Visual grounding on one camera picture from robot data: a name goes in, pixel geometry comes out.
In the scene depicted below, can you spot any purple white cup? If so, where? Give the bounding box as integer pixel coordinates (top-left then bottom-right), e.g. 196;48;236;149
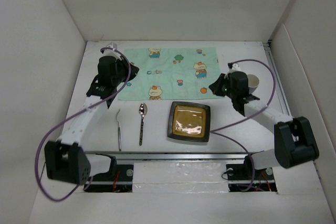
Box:
247;74;260;94

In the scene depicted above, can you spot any green cartoon cloth placemat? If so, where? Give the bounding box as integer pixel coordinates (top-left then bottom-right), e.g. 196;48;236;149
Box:
118;47;221;101

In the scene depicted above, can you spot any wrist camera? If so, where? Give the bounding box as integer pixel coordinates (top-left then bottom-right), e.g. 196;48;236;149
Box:
103;42;121;59
228;62;241;73

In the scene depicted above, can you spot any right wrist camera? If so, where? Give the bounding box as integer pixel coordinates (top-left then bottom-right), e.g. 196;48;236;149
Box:
228;62;241;73

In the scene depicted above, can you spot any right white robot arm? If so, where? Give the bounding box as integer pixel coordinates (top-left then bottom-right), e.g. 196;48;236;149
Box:
209;71;320;179

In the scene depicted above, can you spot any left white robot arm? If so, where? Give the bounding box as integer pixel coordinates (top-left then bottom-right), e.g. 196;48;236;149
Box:
44;56;139;185

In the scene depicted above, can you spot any aluminium rail frame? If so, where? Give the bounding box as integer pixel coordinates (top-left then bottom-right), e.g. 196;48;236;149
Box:
84;41;285;159

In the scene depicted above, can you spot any patterned handle metal spoon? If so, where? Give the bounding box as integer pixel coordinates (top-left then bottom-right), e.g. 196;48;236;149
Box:
139;103;148;146

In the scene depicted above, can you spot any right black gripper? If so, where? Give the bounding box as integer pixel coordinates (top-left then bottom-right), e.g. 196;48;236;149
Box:
209;72;237;99

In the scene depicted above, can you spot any silver metal fork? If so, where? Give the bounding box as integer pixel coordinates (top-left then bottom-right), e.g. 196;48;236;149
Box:
115;109;122;152

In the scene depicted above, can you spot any black square plate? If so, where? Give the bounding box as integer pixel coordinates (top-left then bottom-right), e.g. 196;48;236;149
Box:
167;101;211;144

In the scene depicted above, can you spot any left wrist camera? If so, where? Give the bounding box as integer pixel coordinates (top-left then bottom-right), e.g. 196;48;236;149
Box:
103;42;121;59

